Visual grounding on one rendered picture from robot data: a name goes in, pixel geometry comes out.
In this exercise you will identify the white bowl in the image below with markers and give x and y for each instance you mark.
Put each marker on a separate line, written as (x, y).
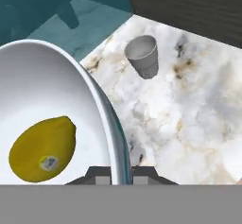
(47, 86)

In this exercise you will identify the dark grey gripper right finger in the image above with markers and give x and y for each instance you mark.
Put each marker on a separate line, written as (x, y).
(148, 172)

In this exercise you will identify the dark wooden cabinet panel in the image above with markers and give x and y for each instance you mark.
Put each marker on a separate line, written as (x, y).
(195, 7)

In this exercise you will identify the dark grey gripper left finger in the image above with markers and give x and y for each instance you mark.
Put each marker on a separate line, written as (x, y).
(94, 172)

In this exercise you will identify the yellow lemon with sticker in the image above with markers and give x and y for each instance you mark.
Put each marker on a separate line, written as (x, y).
(41, 149)

